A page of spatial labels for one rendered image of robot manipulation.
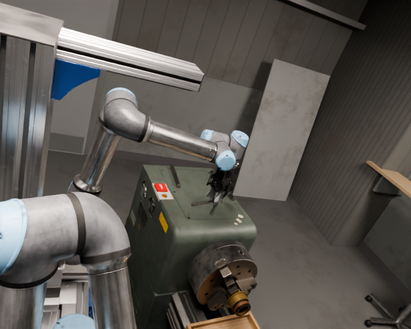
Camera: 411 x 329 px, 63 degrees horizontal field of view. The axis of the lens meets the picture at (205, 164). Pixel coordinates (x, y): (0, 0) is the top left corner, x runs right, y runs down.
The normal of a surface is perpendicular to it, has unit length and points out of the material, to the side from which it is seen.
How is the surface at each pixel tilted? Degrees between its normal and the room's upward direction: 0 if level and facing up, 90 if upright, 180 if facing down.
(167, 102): 90
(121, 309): 48
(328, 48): 90
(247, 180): 79
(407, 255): 90
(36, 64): 90
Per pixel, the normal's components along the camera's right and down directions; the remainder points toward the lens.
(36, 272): 0.65, 0.53
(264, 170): 0.33, 0.35
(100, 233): 0.65, 0.11
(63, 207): 0.46, -0.67
